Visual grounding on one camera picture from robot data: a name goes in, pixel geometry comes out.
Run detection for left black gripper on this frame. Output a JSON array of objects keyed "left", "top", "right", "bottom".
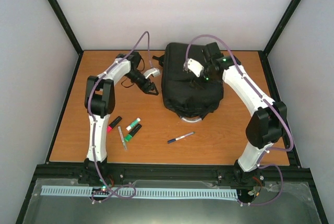
[{"left": 126, "top": 70, "right": 159, "bottom": 96}]

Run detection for black student backpack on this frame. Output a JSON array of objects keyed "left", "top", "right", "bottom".
[{"left": 153, "top": 42, "right": 224, "bottom": 120}]

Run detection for blue white pen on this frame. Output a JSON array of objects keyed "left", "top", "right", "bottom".
[{"left": 167, "top": 132, "right": 195, "bottom": 144}]

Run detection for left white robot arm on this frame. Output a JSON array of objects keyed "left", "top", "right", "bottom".
[{"left": 84, "top": 52, "right": 160, "bottom": 184}]

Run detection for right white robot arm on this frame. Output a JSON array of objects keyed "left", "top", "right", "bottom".
[{"left": 201, "top": 42, "right": 287, "bottom": 184}]

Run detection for white green glue stick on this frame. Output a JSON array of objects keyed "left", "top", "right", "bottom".
[{"left": 126, "top": 118, "right": 141, "bottom": 132}]

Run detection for pink highlighter marker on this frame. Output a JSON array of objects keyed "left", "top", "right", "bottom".
[{"left": 106, "top": 116, "right": 122, "bottom": 133}]

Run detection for clear silver pen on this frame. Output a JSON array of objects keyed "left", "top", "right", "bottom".
[{"left": 117, "top": 126, "right": 127, "bottom": 150}]

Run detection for green highlighter marker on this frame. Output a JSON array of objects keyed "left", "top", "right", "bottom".
[{"left": 124, "top": 124, "right": 142, "bottom": 142}]

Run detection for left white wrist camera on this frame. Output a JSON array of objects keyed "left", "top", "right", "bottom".
[{"left": 144, "top": 67, "right": 161, "bottom": 78}]

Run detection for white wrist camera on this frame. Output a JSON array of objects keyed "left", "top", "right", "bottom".
[
  {"left": 144, "top": 67, "right": 161, "bottom": 78},
  {"left": 184, "top": 58, "right": 204, "bottom": 77}
]

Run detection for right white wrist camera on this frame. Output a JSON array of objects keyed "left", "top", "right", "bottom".
[{"left": 184, "top": 58, "right": 204, "bottom": 77}]

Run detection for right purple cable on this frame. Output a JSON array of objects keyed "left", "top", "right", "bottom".
[{"left": 184, "top": 34, "right": 294, "bottom": 207}]

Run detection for purple cable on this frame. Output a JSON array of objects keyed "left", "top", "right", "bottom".
[
  {"left": 87, "top": 30, "right": 154, "bottom": 204},
  {"left": 184, "top": 34, "right": 294, "bottom": 207}
]

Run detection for light blue cable duct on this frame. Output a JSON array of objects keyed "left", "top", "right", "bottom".
[{"left": 40, "top": 185, "right": 237, "bottom": 201}]

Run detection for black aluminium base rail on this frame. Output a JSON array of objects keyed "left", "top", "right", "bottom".
[{"left": 33, "top": 163, "right": 313, "bottom": 186}]

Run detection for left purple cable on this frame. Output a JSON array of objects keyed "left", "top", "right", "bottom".
[{"left": 87, "top": 30, "right": 154, "bottom": 204}]

